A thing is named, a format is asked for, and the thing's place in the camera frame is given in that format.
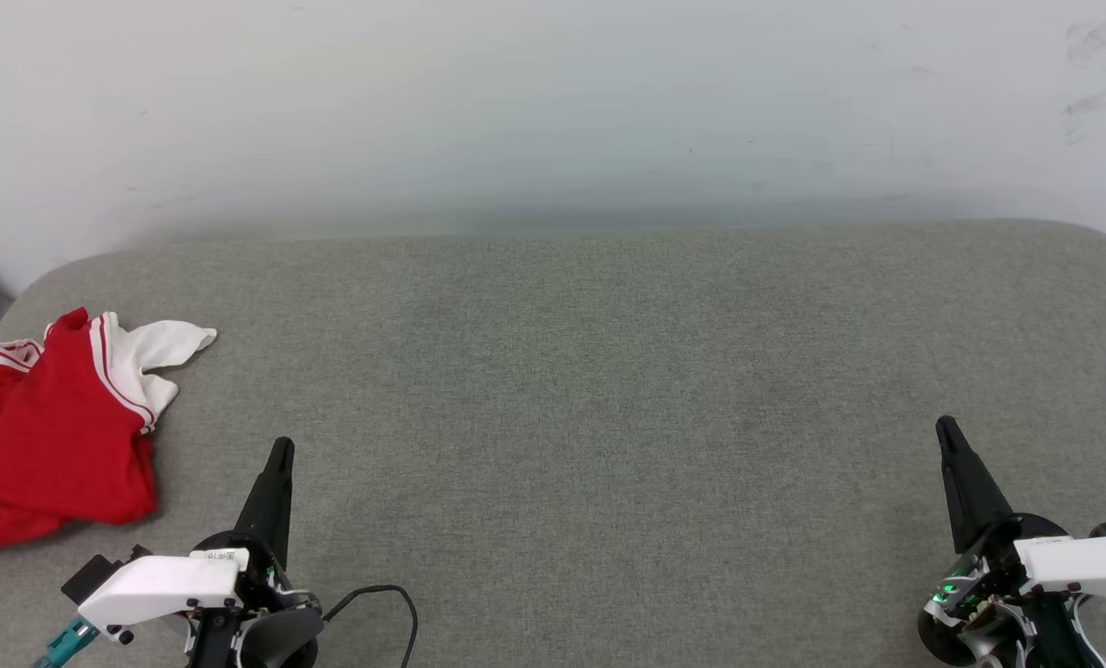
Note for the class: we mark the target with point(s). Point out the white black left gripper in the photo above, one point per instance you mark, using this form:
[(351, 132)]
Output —
[(159, 586)]

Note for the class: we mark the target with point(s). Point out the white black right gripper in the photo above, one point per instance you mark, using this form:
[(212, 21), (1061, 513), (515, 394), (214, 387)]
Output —
[(1082, 566)]

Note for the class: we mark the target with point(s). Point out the red white basketball jersey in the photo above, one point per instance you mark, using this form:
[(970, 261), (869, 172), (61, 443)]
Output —
[(52, 445)]

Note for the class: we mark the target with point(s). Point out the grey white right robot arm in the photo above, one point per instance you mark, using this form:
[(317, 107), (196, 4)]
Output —
[(1059, 640)]

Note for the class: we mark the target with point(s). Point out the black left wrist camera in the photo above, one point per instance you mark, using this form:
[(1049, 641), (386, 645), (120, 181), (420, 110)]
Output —
[(89, 577)]

